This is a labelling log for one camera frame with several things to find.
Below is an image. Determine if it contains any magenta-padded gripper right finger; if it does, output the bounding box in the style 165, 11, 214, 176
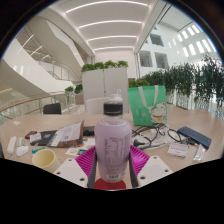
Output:
128, 144, 174, 188

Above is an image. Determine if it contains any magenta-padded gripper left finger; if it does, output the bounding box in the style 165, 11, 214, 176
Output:
53, 147, 99, 189

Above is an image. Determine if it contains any purple drink bottle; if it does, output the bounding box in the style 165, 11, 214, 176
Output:
94, 101, 133, 184

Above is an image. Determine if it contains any colourful sticker sheet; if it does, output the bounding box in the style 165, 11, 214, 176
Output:
64, 138, 96, 158

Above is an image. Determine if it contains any small black case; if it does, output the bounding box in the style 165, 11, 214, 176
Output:
82, 125, 96, 137

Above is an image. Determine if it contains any pale yellow mug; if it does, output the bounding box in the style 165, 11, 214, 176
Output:
31, 148, 61, 174

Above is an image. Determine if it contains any teal marker pen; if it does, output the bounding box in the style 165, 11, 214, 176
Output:
31, 146, 45, 155

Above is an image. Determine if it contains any green tote bag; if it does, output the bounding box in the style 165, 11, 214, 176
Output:
127, 84, 168, 128

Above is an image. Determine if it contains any small white box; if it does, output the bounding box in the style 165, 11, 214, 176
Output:
29, 132, 43, 144

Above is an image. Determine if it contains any long white sachet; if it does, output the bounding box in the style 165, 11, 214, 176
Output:
193, 143, 207, 163

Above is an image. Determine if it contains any dark blue keyboard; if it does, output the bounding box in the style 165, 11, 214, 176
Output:
176, 125, 213, 150

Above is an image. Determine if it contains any white chair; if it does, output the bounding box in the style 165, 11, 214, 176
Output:
84, 96, 111, 114

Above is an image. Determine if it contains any red and black phone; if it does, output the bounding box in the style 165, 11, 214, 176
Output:
24, 130, 38, 140

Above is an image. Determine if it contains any black office chair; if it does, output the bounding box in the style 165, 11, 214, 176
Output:
42, 102, 63, 115

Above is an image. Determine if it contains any white computer mouse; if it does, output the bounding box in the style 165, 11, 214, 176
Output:
15, 145, 30, 158

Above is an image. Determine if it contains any small white earbuds case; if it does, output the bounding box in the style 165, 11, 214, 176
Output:
16, 137, 26, 148

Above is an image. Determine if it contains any planter box with green plants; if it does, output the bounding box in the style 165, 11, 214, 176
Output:
64, 84, 84, 106

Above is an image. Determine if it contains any white cabinet topped with plants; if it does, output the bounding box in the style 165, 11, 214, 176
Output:
80, 59, 130, 114

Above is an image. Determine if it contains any row of green hedge plants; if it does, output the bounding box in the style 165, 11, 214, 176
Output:
129, 54, 224, 118

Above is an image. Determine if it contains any tangle of black cables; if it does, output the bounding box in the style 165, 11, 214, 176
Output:
131, 123, 183, 149

